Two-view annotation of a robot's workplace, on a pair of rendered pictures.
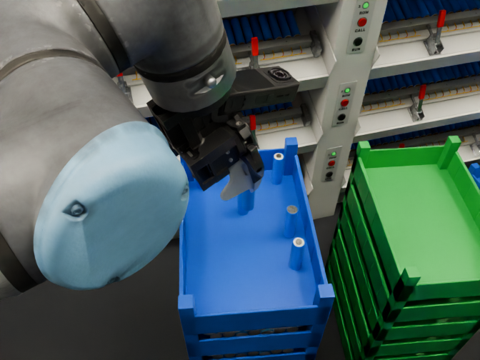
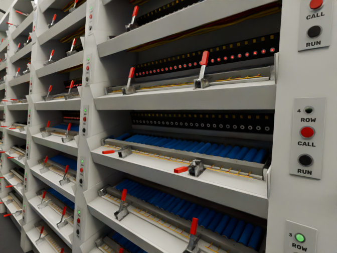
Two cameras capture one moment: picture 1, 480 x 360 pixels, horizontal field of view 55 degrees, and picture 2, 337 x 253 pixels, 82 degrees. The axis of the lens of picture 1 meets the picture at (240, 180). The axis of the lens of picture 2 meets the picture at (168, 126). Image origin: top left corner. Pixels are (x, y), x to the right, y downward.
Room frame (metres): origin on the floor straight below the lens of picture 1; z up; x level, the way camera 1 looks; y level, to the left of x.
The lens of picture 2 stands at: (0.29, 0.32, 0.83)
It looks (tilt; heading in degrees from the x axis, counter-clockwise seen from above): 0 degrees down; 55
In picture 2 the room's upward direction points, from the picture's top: 4 degrees clockwise
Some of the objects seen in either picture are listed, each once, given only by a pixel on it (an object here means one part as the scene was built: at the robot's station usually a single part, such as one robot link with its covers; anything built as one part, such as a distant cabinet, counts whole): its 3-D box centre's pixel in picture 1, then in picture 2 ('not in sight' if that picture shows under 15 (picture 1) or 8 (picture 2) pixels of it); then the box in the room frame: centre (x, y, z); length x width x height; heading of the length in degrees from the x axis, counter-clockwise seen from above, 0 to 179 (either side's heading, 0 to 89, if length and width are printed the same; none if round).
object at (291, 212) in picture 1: (290, 222); not in sight; (0.43, -0.08, 0.52); 0.02 x 0.02 x 0.06
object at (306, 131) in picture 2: not in sight; (307, 132); (0.64, 0.44, 0.83); 0.02 x 0.01 x 0.02; 105
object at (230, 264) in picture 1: (246, 225); not in sight; (0.42, -0.01, 0.52); 0.30 x 0.20 x 0.08; 5
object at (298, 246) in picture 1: (296, 253); not in sight; (0.37, -0.08, 0.52); 0.02 x 0.02 x 0.06
